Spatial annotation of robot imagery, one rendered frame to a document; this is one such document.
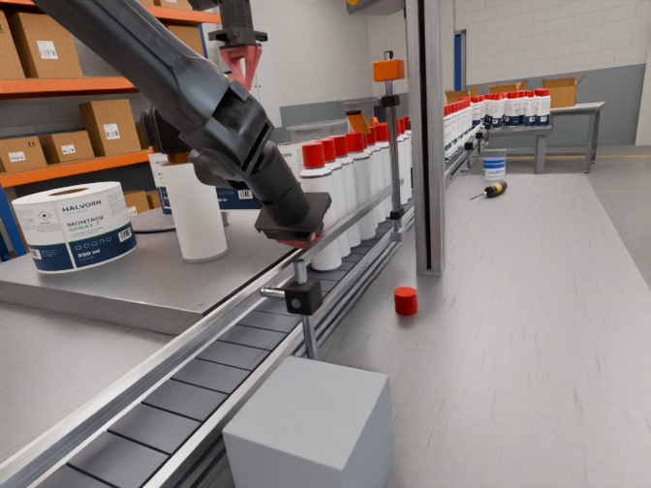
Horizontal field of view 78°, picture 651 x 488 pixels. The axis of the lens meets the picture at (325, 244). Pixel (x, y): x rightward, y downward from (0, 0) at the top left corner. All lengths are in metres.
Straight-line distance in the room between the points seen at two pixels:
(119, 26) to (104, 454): 0.36
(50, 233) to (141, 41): 0.60
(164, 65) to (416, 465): 0.42
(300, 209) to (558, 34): 7.86
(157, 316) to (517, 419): 0.50
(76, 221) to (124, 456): 0.60
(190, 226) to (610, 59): 7.76
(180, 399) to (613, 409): 0.42
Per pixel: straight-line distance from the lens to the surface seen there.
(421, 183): 0.70
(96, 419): 0.33
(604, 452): 0.46
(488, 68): 8.50
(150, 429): 0.43
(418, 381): 0.49
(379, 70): 0.72
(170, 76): 0.42
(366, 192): 0.76
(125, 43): 0.42
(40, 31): 4.48
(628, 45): 8.17
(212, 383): 0.45
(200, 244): 0.80
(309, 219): 0.54
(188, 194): 0.77
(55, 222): 0.93
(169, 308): 0.65
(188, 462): 0.40
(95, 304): 0.80
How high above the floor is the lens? 1.14
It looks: 19 degrees down
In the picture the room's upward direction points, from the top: 7 degrees counter-clockwise
